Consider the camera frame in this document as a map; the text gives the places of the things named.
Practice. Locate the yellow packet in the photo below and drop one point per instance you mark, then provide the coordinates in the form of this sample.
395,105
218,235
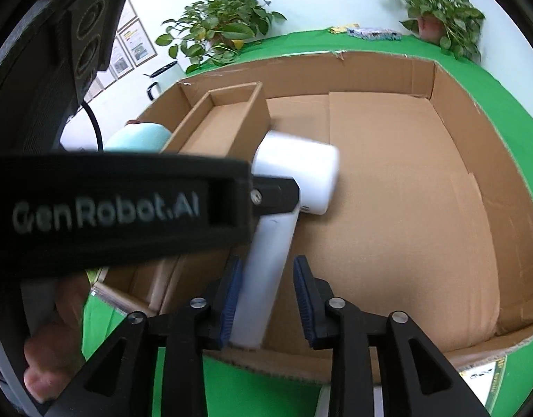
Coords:
340,29

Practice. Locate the bushy potted green plant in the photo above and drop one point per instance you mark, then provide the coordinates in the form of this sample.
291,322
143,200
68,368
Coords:
223,21

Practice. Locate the white hair dryer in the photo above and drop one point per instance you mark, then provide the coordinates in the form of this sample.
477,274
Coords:
301,169

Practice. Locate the white and green medicine box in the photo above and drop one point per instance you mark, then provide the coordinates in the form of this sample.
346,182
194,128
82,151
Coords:
483,378

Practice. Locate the person's left hand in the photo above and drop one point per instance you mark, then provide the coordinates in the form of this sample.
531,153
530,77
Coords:
53,356

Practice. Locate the green plant in red pot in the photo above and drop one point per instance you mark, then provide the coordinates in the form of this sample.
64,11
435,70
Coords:
436,0

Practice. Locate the blue patterned packet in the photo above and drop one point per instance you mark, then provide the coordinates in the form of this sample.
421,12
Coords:
375,34

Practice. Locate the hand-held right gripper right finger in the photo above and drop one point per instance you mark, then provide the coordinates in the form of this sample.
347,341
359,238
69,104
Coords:
303,299

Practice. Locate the white mug with black lid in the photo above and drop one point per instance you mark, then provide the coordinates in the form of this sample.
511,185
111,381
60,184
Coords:
164,68

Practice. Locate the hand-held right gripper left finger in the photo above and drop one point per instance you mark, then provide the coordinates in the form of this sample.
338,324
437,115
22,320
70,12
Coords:
231,299

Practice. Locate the pink and teal plush toy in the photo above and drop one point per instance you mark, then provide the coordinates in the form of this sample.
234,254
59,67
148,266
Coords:
136,139

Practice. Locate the small brown cardboard box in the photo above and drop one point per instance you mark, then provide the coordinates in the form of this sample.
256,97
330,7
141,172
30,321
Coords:
218,126

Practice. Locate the framed wall certificates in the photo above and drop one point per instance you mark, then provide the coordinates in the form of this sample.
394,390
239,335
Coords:
138,47

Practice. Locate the large cardboard box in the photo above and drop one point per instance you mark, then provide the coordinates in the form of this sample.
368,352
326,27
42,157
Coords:
401,204

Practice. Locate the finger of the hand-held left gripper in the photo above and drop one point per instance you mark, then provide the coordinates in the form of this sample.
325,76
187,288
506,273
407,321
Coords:
275,195

